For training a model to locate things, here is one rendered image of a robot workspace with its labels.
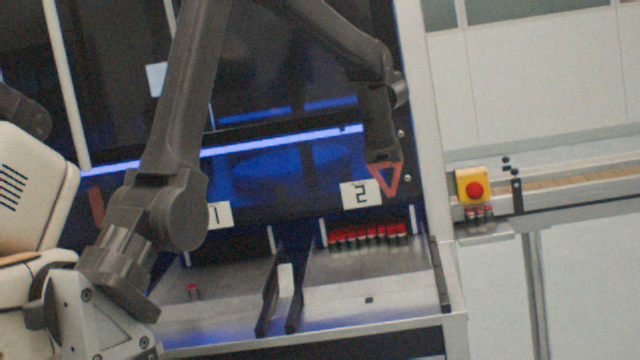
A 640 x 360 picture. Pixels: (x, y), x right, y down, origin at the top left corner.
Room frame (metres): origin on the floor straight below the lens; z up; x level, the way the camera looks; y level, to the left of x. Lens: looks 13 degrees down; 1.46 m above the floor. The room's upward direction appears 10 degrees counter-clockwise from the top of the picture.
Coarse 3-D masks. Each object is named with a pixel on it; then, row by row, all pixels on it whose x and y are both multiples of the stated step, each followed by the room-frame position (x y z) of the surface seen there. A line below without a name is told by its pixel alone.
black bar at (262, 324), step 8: (272, 280) 1.59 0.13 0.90; (272, 288) 1.55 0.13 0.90; (272, 296) 1.50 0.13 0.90; (264, 304) 1.46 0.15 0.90; (272, 304) 1.46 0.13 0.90; (264, 312) 1.42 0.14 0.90; (272, 312) 1.45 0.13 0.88; (264, 320) 1.38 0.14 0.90; (256, 328) 1.35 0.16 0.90; (264, 328) 1.35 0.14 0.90; (256, 336) 1.34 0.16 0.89; (264, 336) 1.34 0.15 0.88
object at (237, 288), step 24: (216, 264) 1.83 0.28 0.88; (240, 264) 1.80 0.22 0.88; (264, 264) 1.76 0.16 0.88; (168, 288) 1.71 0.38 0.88; (216, 288) 1.65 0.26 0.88; (240, 288) 1.63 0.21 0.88; (264, 288) 1.52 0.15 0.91; (168, 312) 1.51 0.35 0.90; (192, 312) 1.50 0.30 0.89; (216, 312) 1.49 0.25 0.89; (240, 312) 1.49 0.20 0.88
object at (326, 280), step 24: (312, 240) 1.78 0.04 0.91; (408, 240) 1.75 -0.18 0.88; (312, 264) 1.67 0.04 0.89; (336, 264) 1.67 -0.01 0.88; (360, 264) 1.64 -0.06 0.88; (384, 264) 1.62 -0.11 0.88; (408, 264) 1.59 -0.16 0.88; (432, 264) 1.47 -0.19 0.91; (312, 288) 1.47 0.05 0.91; (336, 288) 1.46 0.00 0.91; (360, 288) 1.46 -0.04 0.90; (384, 288) 1.45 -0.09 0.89; (408, 288) 1.45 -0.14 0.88
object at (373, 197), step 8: (344, 184) 1.72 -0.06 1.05; (352, 184) 1.72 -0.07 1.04; (360, 184) 1.72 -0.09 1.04; (368, 184) 1.71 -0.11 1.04; (376, 184) 1.71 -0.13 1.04; (344, 192) 1.72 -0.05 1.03; (352, 192) 1.72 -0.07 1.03; (368, 192) 1.71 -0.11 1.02; (376, 192) 1.71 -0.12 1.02; (344, 200) 1.72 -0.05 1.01; (352, 200) 1.72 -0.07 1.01; (368, 200) 1.71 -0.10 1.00; (376, 200) 1.71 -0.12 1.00; (344, 208) 1.72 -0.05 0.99; (352, 208) 1.72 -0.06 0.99
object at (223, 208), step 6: (210, 204) 1.75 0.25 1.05; (216, 204) 1.75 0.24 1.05; (222, 204) 1.75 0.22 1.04; (228, 204) 1.75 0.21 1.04; (210, 210) 1.76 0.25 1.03; (222, 210) 1.75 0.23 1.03; (228, 210) 1.75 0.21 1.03; (210, 216) 1.76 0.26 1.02; (222, 216) 1.75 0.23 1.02; (228, 216) 1.75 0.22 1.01; (210, 222) 1.76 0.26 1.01; (216, 222) 1.75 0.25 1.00; (222, 222) 1.75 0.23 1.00; (228, 222) 1.75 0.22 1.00; (210, 228) 1.76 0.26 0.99
